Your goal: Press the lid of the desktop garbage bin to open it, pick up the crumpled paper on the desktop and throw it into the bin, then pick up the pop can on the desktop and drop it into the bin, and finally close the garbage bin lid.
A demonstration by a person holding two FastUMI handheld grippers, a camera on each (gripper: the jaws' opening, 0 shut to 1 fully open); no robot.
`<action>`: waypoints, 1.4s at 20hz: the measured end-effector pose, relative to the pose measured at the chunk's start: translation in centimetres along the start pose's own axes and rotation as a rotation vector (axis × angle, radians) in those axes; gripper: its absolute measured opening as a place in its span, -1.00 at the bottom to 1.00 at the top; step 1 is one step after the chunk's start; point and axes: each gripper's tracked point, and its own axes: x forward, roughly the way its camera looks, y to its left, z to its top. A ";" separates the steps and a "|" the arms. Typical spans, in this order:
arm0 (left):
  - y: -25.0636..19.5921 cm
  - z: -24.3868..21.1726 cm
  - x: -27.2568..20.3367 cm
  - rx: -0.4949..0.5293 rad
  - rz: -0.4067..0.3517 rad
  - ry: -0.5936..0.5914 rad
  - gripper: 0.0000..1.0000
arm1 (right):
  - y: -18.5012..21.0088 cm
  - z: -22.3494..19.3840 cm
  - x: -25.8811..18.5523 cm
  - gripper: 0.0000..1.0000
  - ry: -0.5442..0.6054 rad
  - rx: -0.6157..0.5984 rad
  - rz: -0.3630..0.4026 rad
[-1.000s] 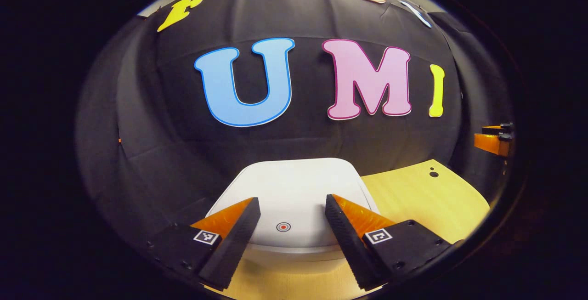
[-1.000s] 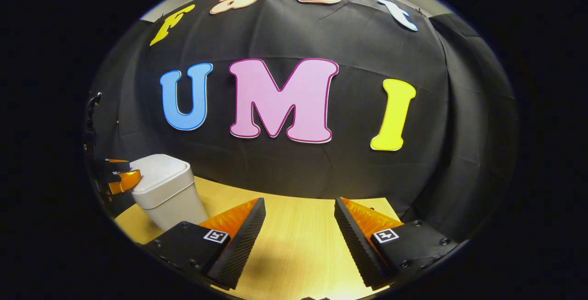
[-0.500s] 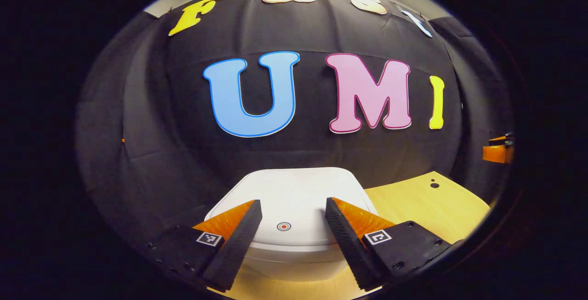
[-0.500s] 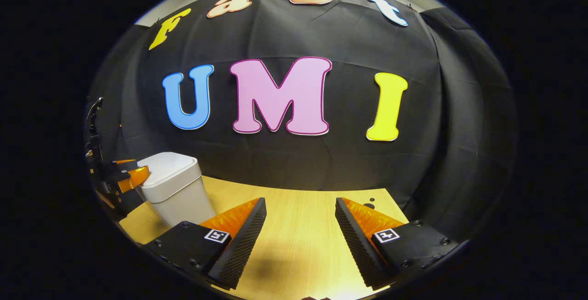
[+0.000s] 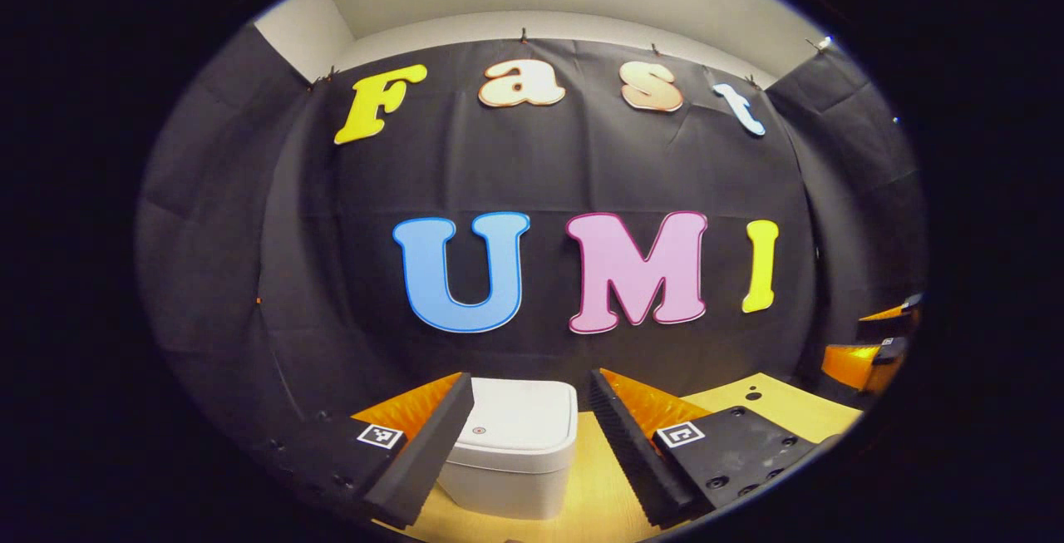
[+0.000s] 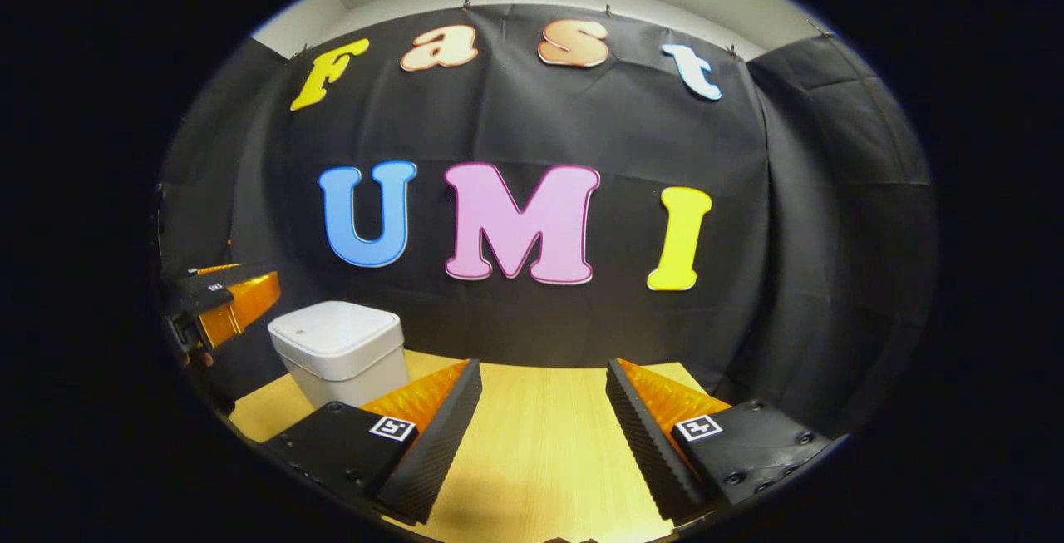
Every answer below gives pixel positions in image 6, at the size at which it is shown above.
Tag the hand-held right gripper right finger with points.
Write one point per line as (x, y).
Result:
(648, 456)

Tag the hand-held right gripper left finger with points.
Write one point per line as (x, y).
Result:
(432, 456)

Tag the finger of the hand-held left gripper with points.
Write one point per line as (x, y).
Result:
(218, 269)
(224, 292)

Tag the white desktop garbage bin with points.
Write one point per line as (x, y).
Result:
(341, 352)

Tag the wooden desktop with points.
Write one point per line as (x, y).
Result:
(540, 443)

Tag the black backdrop cloth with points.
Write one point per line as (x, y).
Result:
(565, 111)

